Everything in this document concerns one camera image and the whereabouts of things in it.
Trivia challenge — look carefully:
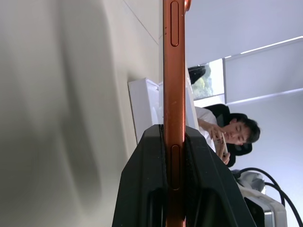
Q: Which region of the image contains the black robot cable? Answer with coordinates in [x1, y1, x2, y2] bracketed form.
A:
[230, 167, 286, 207]
[264, 181, 303, 227]

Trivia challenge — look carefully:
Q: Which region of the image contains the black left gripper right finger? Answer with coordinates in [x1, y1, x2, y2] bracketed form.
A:
[183, 125, 258, 227]

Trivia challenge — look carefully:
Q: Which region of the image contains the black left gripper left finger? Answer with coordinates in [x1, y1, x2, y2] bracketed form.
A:
[111, 123, 169, 227]

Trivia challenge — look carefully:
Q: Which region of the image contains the seated person in white shirt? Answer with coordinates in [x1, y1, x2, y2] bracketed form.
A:
[196, 106, 261, 166]

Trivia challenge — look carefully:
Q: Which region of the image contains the orange smartphone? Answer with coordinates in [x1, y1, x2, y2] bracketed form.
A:
[161, 0, 193, 227]

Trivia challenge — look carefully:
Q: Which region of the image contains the light phone held by person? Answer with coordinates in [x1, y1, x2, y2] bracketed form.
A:
[217, 134, 230, 157]

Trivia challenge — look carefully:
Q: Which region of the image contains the white phone box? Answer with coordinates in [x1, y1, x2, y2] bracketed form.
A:
[127, 75, 200, 145]

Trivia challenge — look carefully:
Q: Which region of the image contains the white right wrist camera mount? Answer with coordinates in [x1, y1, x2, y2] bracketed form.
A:
[237, 170, 289, 227]

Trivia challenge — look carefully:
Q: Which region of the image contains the window with green trees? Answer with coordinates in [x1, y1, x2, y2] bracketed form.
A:
[190, 58, 224, 101]

